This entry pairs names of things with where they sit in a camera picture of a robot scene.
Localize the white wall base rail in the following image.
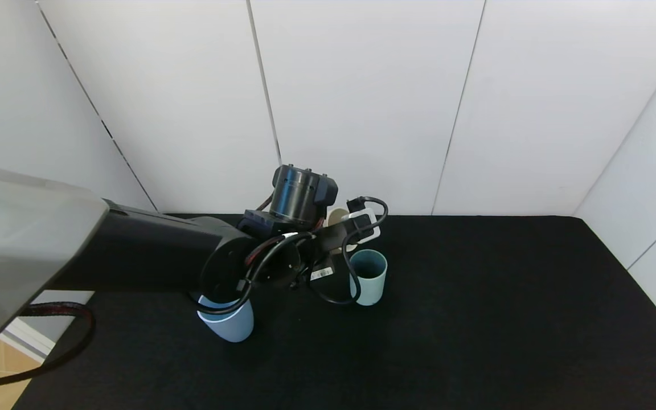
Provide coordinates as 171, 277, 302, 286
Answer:
0, 316, 56, 363

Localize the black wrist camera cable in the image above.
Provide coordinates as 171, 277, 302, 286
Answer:
194, 196, 389, 315

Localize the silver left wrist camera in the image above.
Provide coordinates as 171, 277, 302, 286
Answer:
342, 208, 382, 245

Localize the beige plastic cup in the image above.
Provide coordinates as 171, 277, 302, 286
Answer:
327, 208, 357, 255

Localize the mint green plastic cup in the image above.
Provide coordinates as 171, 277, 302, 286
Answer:
348, 249, 388, 306

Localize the blue plastic cup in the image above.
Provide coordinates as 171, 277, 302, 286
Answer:
197, 293, 255, 343

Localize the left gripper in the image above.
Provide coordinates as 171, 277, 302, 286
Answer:
301, 250, 350, 302

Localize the braided black arm cable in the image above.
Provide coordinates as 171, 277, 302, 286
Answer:
0, 302, 96, 393

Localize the black fabric table cover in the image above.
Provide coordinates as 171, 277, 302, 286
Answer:
12, 214, 656, 410

